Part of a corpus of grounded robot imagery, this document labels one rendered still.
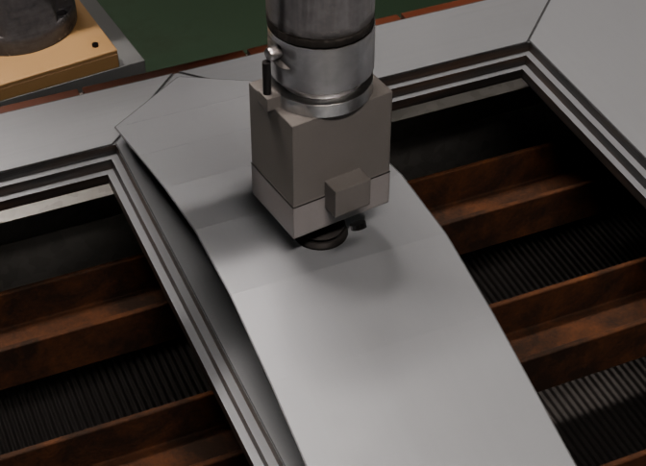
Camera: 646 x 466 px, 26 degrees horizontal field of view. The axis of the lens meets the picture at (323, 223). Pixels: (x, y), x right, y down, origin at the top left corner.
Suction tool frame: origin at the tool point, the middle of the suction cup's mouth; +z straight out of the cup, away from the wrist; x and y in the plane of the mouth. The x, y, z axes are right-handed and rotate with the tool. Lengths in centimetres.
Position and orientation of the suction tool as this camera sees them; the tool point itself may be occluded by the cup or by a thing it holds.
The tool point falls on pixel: (320, 243)
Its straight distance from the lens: 110.1
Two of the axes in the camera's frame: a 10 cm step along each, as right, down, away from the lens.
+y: 8.6, -3.4, 3.9
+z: 0.0, 7.6, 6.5
